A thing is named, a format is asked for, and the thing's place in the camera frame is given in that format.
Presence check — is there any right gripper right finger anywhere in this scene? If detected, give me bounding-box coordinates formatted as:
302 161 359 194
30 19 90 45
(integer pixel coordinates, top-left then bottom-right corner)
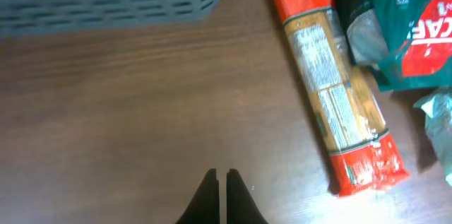
226 169 268 224

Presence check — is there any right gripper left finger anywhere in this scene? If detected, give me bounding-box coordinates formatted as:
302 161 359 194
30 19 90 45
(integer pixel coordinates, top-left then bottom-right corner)
176 168 220 224

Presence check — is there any orange spaghetti packet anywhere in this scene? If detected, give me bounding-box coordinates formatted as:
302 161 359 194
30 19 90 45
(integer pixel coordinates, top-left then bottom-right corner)
274 0 410 196

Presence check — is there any green Nescafe coffee bag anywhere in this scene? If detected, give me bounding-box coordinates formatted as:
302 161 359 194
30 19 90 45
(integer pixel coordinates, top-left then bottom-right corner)
335 0 451 91

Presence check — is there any pale green crumpled wrapper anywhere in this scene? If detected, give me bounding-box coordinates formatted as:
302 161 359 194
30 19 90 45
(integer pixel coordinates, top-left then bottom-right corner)
414 87 451 186

